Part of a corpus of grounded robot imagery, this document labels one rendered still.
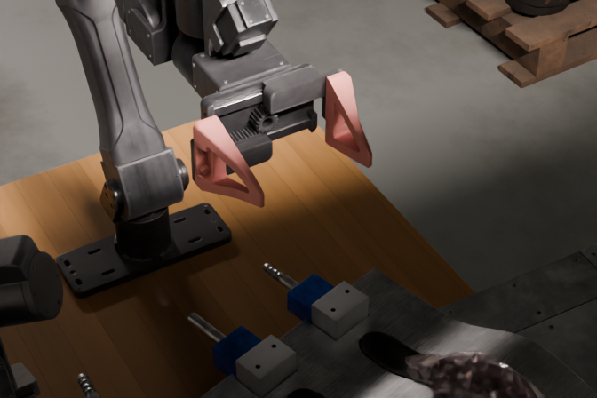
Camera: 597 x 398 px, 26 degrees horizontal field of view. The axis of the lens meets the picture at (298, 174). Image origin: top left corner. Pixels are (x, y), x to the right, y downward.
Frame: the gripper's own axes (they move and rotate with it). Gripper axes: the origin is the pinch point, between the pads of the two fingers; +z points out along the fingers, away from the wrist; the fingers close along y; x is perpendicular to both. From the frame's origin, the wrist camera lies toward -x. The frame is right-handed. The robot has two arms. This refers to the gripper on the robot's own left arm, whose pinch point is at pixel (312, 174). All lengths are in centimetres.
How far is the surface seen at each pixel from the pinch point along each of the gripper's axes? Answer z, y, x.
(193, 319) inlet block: -19.6, -2.3, 34.2
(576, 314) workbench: -4, 37, 40
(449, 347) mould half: -2.6, 18.2, 33.1
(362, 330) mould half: -9.9, 12.4, 34.5
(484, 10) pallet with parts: -140, 132, 110
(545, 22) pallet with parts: -128, 141, 110
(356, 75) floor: -147, 100, 123
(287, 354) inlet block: -8.7, 2.9, 31.7
